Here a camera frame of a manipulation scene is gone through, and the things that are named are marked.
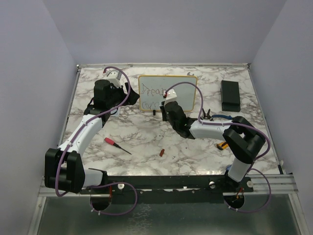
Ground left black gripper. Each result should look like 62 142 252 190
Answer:
107 82 140 108

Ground yellow framed whiteboard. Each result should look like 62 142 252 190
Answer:
138 74 198 116

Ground red marker cap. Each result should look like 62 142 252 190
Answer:
159 149 165 157

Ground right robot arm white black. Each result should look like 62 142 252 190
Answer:
160 101 266 191

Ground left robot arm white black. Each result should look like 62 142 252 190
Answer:
44 79 139 193

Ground small white grey eraser pad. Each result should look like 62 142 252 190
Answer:
111 107 120 117

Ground black rectangular box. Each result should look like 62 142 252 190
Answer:
221 80 241 112

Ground yellow black utility knife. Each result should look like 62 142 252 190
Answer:
216 141 228 150

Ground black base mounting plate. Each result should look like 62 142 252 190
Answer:
79 175 255 204

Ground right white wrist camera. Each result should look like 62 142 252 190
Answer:
163 89 177 105

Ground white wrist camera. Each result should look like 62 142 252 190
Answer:
163 89 177 105
105 70 122 88

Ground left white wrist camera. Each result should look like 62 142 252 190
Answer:
105 70 122 88

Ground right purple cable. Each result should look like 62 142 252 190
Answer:
165 82 272 213

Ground black handled pliers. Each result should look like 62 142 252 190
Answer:
201 108 213 121

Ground red handled screwdriver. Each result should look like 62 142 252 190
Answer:
104 138 131 154

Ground blue handled pliers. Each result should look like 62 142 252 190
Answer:
211 115 233 120

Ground aluminium table frame rail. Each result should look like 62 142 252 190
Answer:
34 65 304 235

